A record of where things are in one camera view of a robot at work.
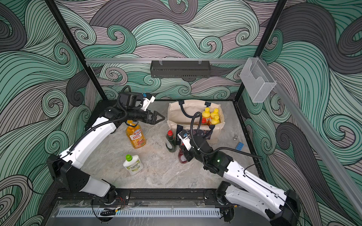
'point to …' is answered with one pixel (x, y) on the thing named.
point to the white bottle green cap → (133, 164)
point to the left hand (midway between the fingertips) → (159, 115)
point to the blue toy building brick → (239, 146)
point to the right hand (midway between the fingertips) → (181, 144)
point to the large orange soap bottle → (135, 134)
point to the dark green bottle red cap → (171, 138)
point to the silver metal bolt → (235, 138)
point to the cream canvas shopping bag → (185, 115)
